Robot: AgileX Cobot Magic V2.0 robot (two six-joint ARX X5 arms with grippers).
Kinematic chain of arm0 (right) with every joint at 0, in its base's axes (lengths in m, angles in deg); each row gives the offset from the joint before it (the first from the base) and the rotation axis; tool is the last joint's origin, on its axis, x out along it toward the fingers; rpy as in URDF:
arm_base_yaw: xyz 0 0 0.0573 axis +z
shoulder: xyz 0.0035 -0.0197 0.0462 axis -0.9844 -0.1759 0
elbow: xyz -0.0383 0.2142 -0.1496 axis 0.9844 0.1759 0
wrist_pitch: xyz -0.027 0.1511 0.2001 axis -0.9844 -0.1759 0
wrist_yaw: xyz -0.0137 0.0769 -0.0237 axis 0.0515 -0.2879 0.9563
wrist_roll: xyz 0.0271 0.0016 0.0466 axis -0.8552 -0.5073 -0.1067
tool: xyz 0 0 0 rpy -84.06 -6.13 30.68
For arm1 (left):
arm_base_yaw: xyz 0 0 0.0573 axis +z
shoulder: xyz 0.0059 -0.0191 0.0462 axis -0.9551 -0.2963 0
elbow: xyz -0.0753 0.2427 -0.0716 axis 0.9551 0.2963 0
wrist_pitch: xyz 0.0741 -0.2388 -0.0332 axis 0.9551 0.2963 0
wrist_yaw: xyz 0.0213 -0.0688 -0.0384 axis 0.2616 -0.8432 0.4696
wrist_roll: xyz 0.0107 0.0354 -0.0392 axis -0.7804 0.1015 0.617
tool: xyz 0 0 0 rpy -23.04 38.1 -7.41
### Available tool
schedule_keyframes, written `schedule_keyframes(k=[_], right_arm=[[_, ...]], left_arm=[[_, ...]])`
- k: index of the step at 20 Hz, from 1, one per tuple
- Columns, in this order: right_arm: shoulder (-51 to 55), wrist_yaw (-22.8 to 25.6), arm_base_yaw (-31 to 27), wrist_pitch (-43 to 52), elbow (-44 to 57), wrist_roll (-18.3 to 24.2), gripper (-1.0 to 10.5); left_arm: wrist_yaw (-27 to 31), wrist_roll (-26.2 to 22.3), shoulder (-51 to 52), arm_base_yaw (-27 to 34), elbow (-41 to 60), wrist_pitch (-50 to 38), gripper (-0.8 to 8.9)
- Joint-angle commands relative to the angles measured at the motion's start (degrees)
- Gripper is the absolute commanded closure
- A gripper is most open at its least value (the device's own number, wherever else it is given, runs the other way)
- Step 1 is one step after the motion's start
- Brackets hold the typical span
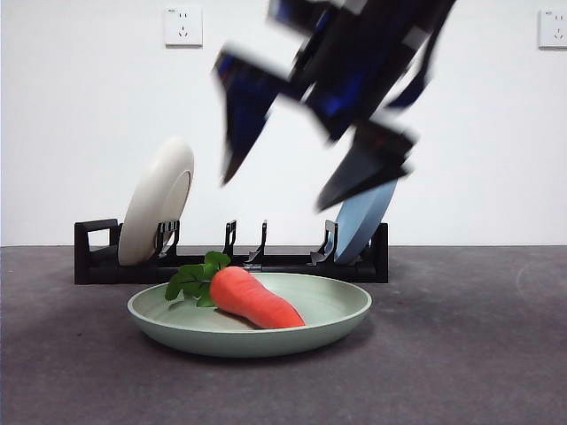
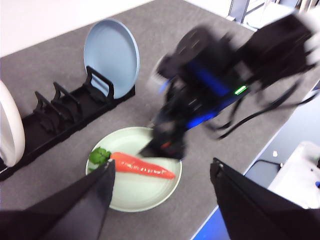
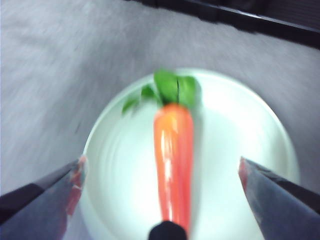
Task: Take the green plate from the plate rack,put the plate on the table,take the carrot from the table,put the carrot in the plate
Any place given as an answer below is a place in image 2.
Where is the green plate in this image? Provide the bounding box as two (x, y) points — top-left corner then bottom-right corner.
(85, 126), (183, 213)

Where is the grey metal frame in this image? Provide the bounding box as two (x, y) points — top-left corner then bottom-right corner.
(226, 0), (270, 26)

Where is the thin black cable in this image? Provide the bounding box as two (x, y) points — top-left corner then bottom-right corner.
(216, 89), (320, 140)

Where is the blue plate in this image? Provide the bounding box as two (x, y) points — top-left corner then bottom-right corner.
(83, 19), (141, 100)

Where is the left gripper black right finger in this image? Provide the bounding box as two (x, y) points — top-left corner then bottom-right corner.
(210, 157), (320, 240)

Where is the orange carrot with green leaves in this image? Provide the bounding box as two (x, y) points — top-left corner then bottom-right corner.
(88, 146), (176, 180)

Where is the black plate rack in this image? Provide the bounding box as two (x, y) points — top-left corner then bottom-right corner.
(0, 65), (137, 182)

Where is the cream plate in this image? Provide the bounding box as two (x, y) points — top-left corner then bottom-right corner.
(0, 79), (26, 168)

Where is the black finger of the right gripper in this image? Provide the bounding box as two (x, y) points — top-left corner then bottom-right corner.
(161, 136), (188, 161)
(138, 134), (163, 159)

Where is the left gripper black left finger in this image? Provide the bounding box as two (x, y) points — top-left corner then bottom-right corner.
(0, 158), (117, 240)

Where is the black braided cable sleeve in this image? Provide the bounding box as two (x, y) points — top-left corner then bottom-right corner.
(204, 82), (303, 133)

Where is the white plastic housing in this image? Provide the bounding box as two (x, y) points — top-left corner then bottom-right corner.
(267, 140), (320, 210)

